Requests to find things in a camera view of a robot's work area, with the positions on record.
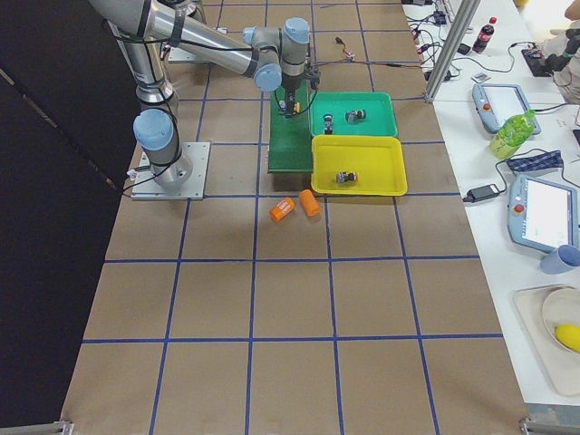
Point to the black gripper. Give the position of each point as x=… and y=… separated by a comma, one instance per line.
x=290, y=84

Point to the green push button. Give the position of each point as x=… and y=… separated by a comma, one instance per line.
x=328, y=124
x=355, y=116

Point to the plain orange cylinder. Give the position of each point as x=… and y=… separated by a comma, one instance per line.
x=309, y=203

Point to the orange cylinder printed 4680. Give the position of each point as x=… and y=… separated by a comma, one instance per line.
x=282, y=209

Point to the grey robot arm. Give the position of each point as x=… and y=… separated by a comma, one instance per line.
x=150, y=33

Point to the green conveyor belt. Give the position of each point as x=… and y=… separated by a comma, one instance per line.
x=290, y=142

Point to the yellow plastic tray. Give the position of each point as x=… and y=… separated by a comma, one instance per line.
x=377, y=160

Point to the green plastic tray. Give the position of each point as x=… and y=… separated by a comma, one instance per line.
x=380, y=119

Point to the teach pendant tablet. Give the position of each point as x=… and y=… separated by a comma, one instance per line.
x=496, y=103
x=542, y=214

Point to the cola bottle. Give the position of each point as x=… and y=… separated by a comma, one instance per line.
x=484, y=36

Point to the black power adapter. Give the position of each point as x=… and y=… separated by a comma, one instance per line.
x=481, y=193

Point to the green drink bottle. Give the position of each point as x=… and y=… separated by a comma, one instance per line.
x=513, y=134

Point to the dark patterned cloth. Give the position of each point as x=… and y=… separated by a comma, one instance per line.
x=543, y=161

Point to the blue plastic cup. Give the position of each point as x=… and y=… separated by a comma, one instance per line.
x=563, y=259

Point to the beige bowl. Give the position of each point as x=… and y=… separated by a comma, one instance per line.
x=560, y=307

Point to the yellow banana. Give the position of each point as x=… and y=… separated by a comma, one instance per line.
x=569, y=336

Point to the beige serving tray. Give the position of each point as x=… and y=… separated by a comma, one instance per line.
x=561, y=366

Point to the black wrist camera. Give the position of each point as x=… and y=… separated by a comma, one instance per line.
x=312, y=74

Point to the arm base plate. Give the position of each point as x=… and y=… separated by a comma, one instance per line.
x=185, y=179
x=191, y=54

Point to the aluminium frame post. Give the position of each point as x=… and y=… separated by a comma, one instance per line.
x=466, y=11

